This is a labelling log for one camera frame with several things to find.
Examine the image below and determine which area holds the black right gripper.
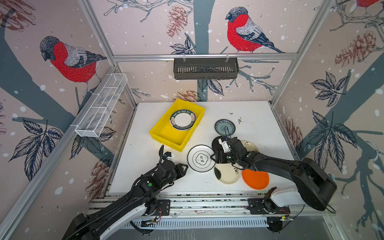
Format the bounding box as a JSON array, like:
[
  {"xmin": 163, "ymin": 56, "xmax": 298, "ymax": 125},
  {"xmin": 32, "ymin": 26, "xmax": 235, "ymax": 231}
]
[{"xmin": 209, "ymin": 149, "xmax": 241, "ymax": 164}]

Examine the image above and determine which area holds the cream plate black brushstroke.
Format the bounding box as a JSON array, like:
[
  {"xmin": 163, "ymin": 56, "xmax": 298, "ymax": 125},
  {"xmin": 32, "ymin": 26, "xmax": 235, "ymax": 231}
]
[{"xmin": 214, "ymin": 164, "xmax": 240, "ymax": 185}]

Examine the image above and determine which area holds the blue floral green plate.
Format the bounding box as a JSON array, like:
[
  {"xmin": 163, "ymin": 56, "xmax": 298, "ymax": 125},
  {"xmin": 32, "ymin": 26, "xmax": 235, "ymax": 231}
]
[{"xmin": 214, "ymin": 119, "xmax": 236, "ymax": 136}]

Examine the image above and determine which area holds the white plate green clover motif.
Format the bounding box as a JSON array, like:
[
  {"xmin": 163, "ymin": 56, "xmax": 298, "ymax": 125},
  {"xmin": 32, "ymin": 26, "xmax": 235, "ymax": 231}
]
[{"xmin": 187, "ymin": 145, "xmax": 216, "ymax": 173}]

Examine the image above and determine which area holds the yellow plastic bin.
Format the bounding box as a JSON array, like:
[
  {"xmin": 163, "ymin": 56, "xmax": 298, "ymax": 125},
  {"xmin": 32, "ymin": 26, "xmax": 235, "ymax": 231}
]
[{"xmin": 150, "ymin": 99, "xmax": 205, "ymax": 152}]

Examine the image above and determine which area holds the green-rimmed plate edge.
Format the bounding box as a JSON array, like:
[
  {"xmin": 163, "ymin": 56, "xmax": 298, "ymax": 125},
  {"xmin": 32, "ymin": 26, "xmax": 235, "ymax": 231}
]
[{"xmin": 170, "ymin": 109, "xmax": 197, "ymax": 131}]

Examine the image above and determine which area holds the black glossy plate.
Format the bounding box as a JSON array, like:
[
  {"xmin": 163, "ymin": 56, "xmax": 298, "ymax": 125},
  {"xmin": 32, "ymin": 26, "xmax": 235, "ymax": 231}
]
[{"xmin": 212, "ymin": 136, "xmax": 224, "ymax": 152}]

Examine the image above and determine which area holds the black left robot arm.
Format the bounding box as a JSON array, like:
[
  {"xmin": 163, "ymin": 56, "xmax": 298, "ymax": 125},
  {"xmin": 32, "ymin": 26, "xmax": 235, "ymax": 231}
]
[{"xmin": 63, "ymin": 160, "xmax": 189, "ymax": 240}]

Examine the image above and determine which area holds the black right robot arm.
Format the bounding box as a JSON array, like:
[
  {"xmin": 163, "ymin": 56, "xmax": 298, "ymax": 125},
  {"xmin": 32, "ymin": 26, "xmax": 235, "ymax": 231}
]
[{"xmin": 211, "ymin": 137, "xmax": 337, "ymax": 211}]

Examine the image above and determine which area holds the cream plate under right gripper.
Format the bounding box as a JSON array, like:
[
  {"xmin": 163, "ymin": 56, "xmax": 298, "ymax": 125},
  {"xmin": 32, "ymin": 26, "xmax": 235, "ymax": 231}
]
[{"xmin": 241, "ymin": 140, "xmax": 259, "ymax": 152}]

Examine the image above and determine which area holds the orange plate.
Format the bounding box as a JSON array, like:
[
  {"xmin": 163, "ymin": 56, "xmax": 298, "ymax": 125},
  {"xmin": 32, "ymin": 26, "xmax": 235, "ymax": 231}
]
[{"xmin": 242, "ymin": 170, "xmax": 270, "ymax": 190}]

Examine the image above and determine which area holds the black hanging basket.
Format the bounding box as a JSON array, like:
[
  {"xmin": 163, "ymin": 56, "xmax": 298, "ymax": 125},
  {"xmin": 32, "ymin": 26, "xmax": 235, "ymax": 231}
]
[{"xmin": 174, "ymin": 58, "xmax": 239, "ymax": 80}]

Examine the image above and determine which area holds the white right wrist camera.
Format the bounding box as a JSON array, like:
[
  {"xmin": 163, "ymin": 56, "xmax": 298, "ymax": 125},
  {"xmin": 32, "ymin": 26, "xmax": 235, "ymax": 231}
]
[{"xmin": 218, "ymin": 137, "xmax": 231, "ymax": 153}]

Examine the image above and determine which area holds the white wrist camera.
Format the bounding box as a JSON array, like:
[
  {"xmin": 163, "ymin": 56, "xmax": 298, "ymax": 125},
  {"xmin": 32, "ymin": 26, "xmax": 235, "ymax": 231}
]
[
  {"xmin": 163, "ymin": 152, "xmax": 175, "ymax": 161},
  {"xmin": 218, "ymin": 137, "xmax": 231, "ymax": 153}
]

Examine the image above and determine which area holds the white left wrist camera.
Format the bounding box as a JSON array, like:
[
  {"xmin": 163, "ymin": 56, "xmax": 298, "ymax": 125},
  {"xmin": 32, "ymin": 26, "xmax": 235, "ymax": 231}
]
[{"xmin": 163, "ymin": 152, "xmax": 175, "ymax": 161}]

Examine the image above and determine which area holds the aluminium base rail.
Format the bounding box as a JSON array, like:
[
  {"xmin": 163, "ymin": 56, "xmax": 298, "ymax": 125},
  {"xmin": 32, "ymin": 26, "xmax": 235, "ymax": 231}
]
[{"xmin": 86, "ymin": 191, "xmax": 328, "ymax": 230}]

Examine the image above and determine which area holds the white wire mesh basket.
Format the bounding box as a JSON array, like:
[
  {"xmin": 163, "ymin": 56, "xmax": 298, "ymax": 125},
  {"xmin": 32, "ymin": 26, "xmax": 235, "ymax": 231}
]
[{"xmin": 75, "ymin": 73, "xmax": 128, "ymax": 138}]

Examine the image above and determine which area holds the aluminium frame post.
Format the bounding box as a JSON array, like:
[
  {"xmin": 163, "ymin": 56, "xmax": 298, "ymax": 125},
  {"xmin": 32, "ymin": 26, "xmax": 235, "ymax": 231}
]
[{"xmin": 271, "ymin": 0, "xmax": 334, "ymax": 108}]

